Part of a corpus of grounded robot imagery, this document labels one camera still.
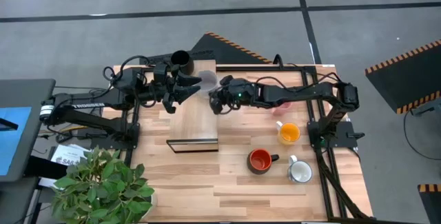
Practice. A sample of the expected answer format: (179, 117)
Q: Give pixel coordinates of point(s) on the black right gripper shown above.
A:
(231, 94)

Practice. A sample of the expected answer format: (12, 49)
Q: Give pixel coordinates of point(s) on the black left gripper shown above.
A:
(165, 86)

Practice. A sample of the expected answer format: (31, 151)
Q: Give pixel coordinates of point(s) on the grey mug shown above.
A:
(207, 81)

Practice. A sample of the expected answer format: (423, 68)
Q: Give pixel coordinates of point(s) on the black mug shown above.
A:
(181, 60)

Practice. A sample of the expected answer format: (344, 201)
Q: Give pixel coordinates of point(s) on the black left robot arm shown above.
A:
(86, 113)

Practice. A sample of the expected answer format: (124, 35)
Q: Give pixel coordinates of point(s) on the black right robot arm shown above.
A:
(293, 94)

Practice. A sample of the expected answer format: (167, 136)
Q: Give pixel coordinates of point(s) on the wooden shelf riser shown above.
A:
(194, 124)

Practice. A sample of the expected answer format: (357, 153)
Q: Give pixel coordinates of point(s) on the triangular black hazard-striped mat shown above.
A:
(224, 50)

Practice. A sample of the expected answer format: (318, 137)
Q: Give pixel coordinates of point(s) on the pink mug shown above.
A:
(282, 108)

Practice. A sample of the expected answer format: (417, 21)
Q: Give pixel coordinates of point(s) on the brown mug with orange inside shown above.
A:
(260, 160)

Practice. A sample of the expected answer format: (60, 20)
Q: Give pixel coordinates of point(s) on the yellow mug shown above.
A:
(289, 132)

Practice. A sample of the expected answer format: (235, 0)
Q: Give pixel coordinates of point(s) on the white mug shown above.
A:
(300, 171)

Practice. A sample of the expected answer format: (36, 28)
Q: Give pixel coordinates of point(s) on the white plant pot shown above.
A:
(151, 203)

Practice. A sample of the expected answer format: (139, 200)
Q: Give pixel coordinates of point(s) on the green leafy plant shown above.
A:
(100, 189)

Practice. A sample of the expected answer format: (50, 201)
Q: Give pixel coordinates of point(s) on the white printed paper sheet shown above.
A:
(67, 155)

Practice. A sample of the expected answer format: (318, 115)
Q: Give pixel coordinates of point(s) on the grey monitor with blue screen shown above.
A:
(17, 134)

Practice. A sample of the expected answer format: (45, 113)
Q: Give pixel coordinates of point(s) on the large black hazard-striped mat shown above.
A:
(403, 79)

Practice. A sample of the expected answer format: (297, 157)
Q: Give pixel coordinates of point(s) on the grey chair base leg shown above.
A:
(427, 108)

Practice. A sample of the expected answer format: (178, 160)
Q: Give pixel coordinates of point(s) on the small black hazard-striped mat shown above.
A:
(430, 200)

